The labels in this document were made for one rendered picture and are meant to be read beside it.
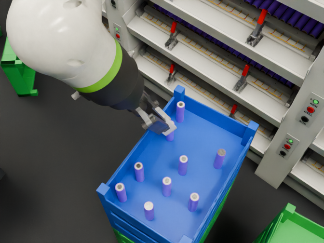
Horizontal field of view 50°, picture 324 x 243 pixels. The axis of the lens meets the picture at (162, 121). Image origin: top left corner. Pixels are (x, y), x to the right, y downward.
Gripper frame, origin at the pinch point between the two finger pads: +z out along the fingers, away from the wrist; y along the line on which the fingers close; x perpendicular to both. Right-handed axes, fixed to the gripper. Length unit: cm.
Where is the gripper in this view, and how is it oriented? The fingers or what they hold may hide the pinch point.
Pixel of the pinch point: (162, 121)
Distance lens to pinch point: 72.9
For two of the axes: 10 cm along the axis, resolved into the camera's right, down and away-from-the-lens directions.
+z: 3.7, 3.2, 8.7
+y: 4.7, 7.5, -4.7
